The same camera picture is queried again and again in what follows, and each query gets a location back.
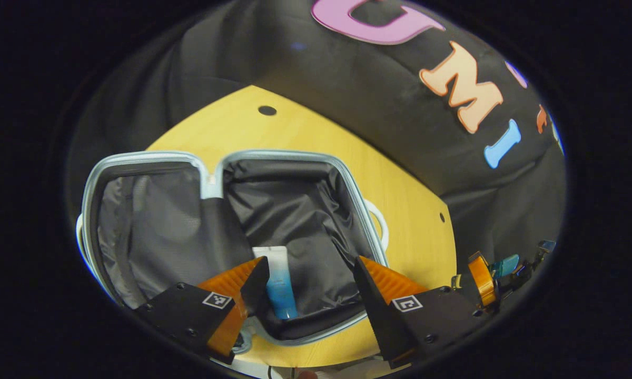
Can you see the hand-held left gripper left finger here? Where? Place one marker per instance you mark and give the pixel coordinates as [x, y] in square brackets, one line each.
[255, 287]

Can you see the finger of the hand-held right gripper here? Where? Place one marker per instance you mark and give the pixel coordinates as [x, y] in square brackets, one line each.
[482, 281]

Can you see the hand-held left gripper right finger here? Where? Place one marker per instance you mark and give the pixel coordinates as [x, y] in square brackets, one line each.
[374, 310]

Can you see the white and blue tube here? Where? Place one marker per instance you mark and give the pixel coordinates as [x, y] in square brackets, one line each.
[279, 284]

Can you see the light blue suitcase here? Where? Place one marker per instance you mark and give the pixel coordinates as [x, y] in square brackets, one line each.
[295, 210]

